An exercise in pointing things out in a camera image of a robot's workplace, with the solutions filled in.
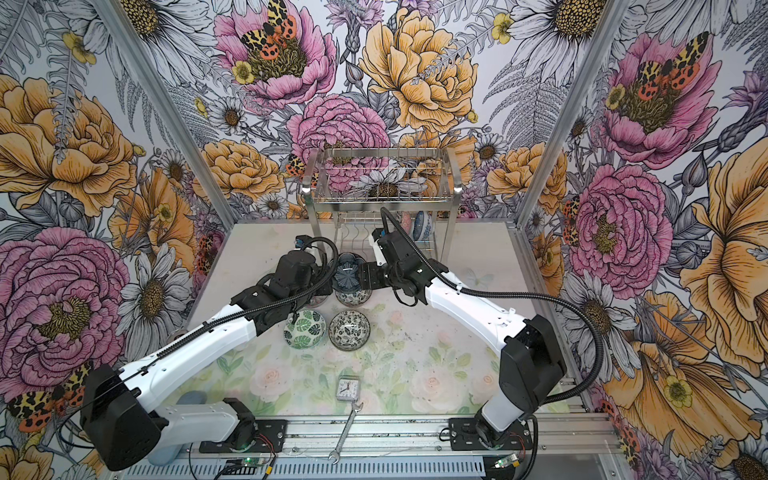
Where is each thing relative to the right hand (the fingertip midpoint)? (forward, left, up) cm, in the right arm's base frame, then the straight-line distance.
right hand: (368, 282), depth 81 cm
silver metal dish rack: (+46, +2, -5) cm, 46 cm away
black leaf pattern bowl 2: (-6, +7, -16) cm, 18 cm away
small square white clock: (-22, +6, -17) cm, 28 cm away
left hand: (0, +11, +1) cm, 11 cm away
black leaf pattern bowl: (+6, +6, -19) cm, 21 cm away
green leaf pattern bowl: (-5, +19, -18) cm, 27 cm away
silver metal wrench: (-36, +8, -20) cm, 42 cm away
